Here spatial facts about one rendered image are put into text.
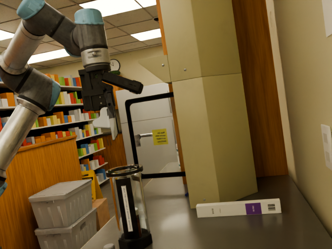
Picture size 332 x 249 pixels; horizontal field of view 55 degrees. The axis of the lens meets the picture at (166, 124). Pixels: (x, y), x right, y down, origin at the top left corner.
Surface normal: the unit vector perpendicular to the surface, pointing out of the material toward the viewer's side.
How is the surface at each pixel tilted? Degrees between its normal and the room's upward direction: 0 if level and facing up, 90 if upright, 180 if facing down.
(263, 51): 90
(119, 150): 90
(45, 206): 95
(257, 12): 90
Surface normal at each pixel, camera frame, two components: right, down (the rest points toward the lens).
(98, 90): 0.12, 0.01
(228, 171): 0.53, -0.04
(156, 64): -0.21, 0.08
